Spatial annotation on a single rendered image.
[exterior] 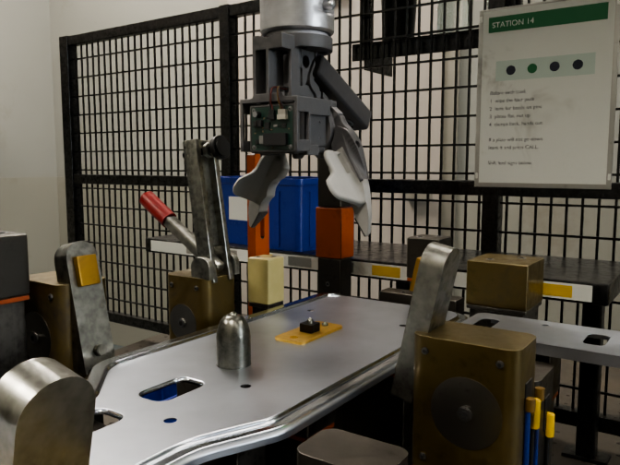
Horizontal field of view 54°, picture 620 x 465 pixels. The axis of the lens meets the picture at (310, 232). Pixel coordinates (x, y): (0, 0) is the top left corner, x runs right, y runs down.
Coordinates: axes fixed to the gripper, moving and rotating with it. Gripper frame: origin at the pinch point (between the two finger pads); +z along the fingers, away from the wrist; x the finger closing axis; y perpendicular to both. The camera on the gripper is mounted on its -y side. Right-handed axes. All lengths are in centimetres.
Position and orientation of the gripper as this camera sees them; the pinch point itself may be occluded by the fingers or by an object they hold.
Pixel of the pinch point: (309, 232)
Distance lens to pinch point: 66.6
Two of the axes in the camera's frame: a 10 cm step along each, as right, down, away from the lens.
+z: 0.0, 9.9, 1.2
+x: 8.2, 0.6, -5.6
